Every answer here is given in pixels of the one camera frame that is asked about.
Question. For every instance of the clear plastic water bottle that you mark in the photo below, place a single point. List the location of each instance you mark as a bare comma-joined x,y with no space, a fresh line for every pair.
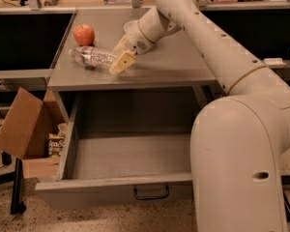
90,56

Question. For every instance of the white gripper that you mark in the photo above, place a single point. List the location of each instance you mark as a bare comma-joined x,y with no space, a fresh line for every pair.
136,40

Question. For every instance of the black drawer handle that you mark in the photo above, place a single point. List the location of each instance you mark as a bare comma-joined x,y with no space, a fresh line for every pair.
147,193

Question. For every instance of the open grey top drawer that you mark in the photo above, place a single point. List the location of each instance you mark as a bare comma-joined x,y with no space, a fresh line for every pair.
121,139

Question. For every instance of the white ceramic bowl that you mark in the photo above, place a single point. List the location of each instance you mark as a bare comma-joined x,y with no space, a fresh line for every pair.
130,26

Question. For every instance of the red apple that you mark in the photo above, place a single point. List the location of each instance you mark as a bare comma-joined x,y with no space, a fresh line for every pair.
84,34

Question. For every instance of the white power strip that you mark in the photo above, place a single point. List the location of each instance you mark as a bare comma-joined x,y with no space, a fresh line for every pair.
274,62

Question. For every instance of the paper cup in box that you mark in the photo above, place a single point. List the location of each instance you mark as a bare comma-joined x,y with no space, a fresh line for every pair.
62,129

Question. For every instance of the brown cardboard box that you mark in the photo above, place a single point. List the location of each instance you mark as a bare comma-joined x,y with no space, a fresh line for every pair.
25,129

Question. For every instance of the printed snack carton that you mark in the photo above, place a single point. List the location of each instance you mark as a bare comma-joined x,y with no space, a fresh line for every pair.
55,145

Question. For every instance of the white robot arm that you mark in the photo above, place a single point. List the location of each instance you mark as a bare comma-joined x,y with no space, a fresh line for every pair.
236,141

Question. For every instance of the black stand leg left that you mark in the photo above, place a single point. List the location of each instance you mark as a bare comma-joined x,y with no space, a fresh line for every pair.
17,205

